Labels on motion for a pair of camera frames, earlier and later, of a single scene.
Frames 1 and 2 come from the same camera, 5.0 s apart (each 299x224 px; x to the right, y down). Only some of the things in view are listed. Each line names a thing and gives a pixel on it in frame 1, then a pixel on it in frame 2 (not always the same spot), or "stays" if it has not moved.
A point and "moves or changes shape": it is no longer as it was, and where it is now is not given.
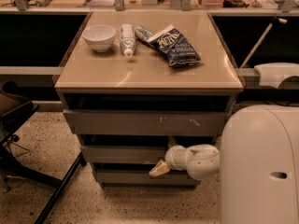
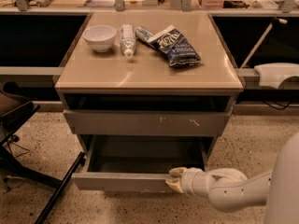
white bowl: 100,37 stays
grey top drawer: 147,121 stays
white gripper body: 171,158 -> 191,180
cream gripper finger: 172,142 -> 177,172
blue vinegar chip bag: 172,44 stays
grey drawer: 123,154 moves or changes shape
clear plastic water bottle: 127,39 stays
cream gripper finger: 160,169 -> 177,185
